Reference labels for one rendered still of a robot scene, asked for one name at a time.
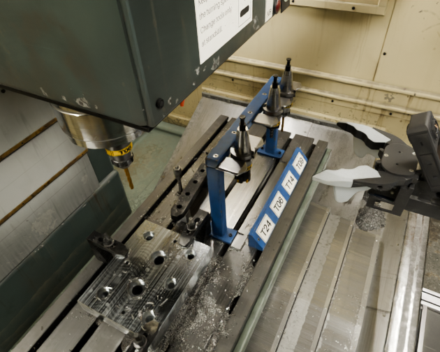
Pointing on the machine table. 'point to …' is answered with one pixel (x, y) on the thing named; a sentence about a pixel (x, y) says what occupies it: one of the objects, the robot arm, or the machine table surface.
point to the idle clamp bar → (199, 181)
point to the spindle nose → (93, 129)
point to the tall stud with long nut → (178, 177)
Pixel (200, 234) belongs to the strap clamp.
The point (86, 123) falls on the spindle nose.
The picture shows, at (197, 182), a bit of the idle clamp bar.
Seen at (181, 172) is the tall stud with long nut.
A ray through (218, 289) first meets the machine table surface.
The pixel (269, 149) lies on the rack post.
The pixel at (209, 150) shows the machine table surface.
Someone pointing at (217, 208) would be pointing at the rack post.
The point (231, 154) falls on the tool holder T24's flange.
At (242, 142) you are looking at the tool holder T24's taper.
